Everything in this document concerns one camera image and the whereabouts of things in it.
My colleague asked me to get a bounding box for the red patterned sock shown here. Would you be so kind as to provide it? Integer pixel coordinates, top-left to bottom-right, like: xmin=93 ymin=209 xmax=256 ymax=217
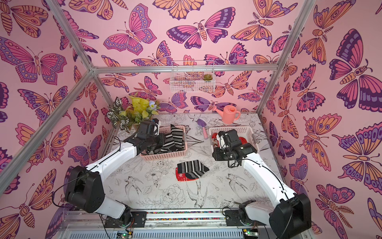
xmin=211 ymin=133 xmax=218 ymax=142

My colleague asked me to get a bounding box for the black grey striped sock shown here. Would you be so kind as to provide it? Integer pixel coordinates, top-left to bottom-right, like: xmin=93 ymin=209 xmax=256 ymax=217
xmin=177 ymin=160 xmax=210 ymax=180
xmin=153 ymin=133 xmax=177 ymax=154

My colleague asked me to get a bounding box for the black white striped sock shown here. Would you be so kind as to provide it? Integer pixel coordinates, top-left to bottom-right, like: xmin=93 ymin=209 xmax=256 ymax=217
xmin=171 ymin=124 xmax=185 ymax=151

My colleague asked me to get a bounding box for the red snowflake bird sock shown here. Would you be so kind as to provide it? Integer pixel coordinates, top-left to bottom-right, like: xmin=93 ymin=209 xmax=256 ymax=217
xmin=175 ymin=167 xmax=196 ymax=182

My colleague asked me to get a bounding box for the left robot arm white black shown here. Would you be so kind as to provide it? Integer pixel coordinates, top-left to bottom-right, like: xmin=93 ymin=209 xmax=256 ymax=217
xmin=65 ymin=119 xmax=165 ymax=227

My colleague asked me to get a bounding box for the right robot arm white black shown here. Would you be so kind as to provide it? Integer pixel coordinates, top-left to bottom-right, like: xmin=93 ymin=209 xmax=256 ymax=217
xmin=212 ymin=129 xmax=311 ymax=239

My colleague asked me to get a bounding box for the pink plastic basket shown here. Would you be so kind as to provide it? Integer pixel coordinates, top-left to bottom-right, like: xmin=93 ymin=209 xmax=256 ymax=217
xmin=140 ymin=125 xmax=188 ymax=160

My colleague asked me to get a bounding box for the white plastic basket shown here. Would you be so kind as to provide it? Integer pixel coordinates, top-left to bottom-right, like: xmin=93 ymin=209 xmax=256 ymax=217
xmin=208 ymin=126 xmax=260 ymax=152

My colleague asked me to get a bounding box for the artificial plant bouquet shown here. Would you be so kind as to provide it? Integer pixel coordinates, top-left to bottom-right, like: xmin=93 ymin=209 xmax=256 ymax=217
xmin=105 ymin=97 xmax=160 ymax=132

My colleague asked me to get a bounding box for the pink watering can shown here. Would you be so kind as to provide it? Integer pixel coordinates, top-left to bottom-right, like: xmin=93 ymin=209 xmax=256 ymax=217
xmin=212 ymin=105 xmax=241 ymax=124

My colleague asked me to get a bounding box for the purple pink garden trowel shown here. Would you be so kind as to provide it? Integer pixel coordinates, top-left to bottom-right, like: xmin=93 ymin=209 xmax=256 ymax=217
xmin=197 ymin=119 xmax=209 ymax=139

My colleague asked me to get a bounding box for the small green succulent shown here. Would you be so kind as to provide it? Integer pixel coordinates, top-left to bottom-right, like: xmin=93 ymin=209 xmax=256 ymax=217
xmin=203 ymin=74 xmax=213 ymax=81

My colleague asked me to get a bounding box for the white wire wall basket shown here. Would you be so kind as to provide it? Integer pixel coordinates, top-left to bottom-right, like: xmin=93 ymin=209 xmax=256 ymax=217
xmin=169 ymin=60 xmax=216 ymax=94

